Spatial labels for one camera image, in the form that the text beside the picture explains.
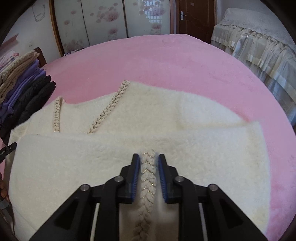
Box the purple folded garment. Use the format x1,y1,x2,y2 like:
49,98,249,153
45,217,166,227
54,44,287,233
1,59,46,123

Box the cream fuzzy cardigan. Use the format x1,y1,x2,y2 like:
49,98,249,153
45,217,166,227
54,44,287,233
6,81,270,240

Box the black folded garment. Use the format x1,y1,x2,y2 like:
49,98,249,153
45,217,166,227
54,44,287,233
1,75,56,145

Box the pink bed blanket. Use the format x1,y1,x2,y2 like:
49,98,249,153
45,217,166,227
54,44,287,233
0,34,296,241

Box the beige knit sweater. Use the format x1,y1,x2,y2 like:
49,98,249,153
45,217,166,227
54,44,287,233
0,50,39,103

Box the brown wooden door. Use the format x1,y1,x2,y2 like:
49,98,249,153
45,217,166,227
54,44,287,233
176,0,217,44

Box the floral sliding wardrobe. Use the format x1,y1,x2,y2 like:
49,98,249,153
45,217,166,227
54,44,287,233
49,0,174,55

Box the red wall shelf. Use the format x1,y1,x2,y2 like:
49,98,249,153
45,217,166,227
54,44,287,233
1,34,18,49

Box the person left hand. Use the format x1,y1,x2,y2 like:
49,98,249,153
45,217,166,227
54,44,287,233
0,179,9,201

